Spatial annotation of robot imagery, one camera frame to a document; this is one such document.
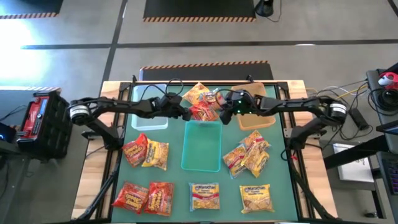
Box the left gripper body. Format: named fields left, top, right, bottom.
left=151, top=105, right=184, bottom=119

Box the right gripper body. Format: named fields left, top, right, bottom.
left=221, top=96, right=262, bottom=117

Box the teal plastic bin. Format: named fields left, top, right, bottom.
left=180, top=120, right=223, bottom=173

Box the clear plastic bin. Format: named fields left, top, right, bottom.
left=131, top=83, right=169, bottom=131

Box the black hazard-striped floor mat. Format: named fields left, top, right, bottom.
left=0, top=0, right=65, bottom=19
left=139, top=60, right=275, bottom=82
left=142, top=0, right=257, bottom=23
left=0, top=86, right=62, bottom=128

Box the black stand base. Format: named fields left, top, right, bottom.
left=254, top=0, right=275, bottom=17

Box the black power brick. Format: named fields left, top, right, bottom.
left=348, top=107, right=371, bottom=131

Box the black and red toolbox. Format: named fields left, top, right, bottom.
left=17, top=90, right=76, bottom=160

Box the black desk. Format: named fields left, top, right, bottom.
left=323, top=62, right=398, bottom=218

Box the red tool case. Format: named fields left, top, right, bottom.
left=19, top=95, right=50, bottom=140

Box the red and white gadget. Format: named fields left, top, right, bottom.
left=377, top=72, right=398, bottom=91

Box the black keyboard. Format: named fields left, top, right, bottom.
left=385, top=158, right=398, bottom=195

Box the black device with blue light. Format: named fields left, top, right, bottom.
left=0, top=122, right=17, bottom=144

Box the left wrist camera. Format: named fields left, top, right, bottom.
left=158, top=93, right=183, bottom=107

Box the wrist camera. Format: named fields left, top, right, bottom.
left=224, top=90, right=249, bottom=105
left=158, top=93, right=183, bottom=107

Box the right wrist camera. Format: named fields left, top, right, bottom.
left=224, top=90, right=249, bottom=105

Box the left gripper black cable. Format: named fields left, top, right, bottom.
left=165, top=77, right=185, bottom=97

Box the black metal rig frame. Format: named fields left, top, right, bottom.
left=73, top=74, right=338, bottom=223

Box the black clamp mount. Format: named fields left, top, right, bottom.
left=81, top=129, right=103, bottom=141

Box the yellow cable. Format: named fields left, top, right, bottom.
left=310, top=86, right=369, bottom=110

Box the black stand cable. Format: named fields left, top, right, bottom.
left=266, top=0, right=282, bottom=23

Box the coiled black cable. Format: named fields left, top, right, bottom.
left=368, top=88, right=398, bottom=113

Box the black floor cable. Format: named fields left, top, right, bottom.
left=0, top=105, right=28, bottom=122

